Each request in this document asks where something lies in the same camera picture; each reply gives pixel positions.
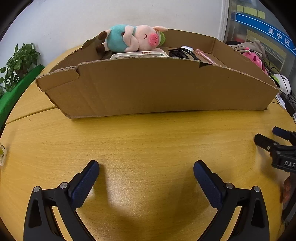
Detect black power adapter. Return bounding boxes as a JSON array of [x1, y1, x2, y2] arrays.
[[284, 97, 296, 117]]

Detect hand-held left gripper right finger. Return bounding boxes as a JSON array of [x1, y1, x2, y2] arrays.
[[193, 160, 270, 241]]

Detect beige clear phone case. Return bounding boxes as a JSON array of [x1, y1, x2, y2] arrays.
[[110, 50, 170, 60]]

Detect white sticker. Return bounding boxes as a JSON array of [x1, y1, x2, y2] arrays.
[[0, 142, 8, 166]]

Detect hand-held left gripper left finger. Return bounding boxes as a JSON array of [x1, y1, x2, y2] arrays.
[[23, 160, 100, 241]]

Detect pink pen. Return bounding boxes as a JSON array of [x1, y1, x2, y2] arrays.
[[195, 49, 215, 65]]

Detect person's right hand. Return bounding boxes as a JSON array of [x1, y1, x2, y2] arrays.
[[280, 171, 296, 210]]

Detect white computer mouse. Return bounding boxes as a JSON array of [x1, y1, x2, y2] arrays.
[[270, 74, 290, 95]]

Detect pink pig plush toy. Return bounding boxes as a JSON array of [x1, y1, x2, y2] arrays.
[[96, 24, 169, 52]]

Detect pink round plush toy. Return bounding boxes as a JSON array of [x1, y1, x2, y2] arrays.
[[242, 47, 270, 75]]

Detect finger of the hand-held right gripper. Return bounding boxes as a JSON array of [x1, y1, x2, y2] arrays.
[[272, 126, 296, 145], [254, 134, 281, 153]]

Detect green potted plant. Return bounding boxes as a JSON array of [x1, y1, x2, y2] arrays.
[[0, 43, 41, 99]]

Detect blue wall poster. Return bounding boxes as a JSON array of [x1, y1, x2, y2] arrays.
[[228, 0, 296, 77]]

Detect black sunglasses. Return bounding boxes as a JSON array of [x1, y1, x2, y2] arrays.
[[168, 47, 201, 61]]

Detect row of yellow sticky notes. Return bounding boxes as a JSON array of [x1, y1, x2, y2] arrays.
[[237, 5, 265, 19]]

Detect green board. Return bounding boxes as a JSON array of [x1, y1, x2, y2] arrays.
[[0, 65, 45, 130]]

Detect brown cardboard box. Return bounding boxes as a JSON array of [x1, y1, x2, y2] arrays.
[[35, 28, 281, 119]]

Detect black cable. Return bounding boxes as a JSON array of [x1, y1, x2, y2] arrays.
[[261, 46, 296, 102]]

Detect beige printed cloth bag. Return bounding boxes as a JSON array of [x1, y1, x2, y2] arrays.
[[225, 40, 265, 55]]

